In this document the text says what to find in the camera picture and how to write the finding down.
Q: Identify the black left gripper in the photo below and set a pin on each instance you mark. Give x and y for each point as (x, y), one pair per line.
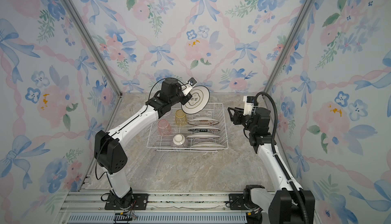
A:
(186, 97)

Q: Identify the orange sunburst pattern plate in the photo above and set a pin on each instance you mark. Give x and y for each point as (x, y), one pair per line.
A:
(203, 121)

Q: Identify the pink glass cup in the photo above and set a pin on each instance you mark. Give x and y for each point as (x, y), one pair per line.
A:
(164, 127)

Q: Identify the aluminium corner post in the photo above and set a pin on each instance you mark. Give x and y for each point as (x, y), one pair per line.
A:
(87, 38)
(296, 28)

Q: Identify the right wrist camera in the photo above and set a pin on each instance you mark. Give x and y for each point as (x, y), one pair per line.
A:
(250, 105)

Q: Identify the right aluminium corner post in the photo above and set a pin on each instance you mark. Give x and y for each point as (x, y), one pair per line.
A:
(296, 28)

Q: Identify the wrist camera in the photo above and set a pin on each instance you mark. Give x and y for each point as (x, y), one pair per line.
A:
(186, 88)
(250, 105)

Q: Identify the left aluminium corner post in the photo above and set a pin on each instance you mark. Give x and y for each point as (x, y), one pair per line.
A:
(87, 38)

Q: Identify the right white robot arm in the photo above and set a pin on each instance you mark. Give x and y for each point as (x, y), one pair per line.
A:
(290, 203)

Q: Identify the plate in rack front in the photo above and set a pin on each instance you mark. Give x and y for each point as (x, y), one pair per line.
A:
(209, 146)

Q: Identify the white plate green rim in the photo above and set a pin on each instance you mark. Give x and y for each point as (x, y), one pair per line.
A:
(200, 96)

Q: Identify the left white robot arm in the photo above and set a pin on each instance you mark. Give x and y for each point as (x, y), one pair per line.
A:
(110, 146)

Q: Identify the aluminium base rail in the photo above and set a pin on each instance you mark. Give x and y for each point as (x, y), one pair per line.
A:
(160, 207)

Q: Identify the white ceramic bowl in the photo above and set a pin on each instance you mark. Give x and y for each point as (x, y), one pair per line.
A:
(179, 141)

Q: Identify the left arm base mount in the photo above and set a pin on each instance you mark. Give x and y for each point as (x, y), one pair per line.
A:
(131, 201)

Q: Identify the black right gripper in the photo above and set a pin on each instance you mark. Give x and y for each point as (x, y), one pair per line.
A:
(236, 115)

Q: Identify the white wire dish rack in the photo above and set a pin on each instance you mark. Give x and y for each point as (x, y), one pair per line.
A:
(212, 110)

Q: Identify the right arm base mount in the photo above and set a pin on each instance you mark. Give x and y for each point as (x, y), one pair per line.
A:
(242, 201)

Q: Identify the green banded rim plate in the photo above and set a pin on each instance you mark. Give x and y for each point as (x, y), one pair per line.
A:
(204, 128)

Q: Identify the yellow glass cup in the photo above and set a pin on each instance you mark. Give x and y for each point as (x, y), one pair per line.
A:
(180, 117)

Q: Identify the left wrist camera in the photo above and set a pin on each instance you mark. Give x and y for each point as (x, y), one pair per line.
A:
(186, 88)

